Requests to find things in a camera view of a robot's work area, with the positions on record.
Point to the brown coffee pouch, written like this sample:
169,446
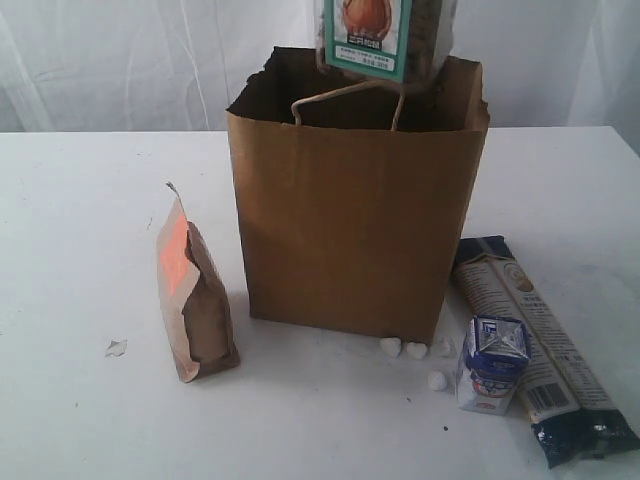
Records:
193,300

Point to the milk carton blue white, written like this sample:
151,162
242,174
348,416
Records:
495,353

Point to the nut jar gold lid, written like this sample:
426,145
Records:
405,42

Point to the brown paper bag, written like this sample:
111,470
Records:
351,200

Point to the torn label scrap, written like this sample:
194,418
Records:
116,348

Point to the white curtain backdrop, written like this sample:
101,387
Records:
176,65

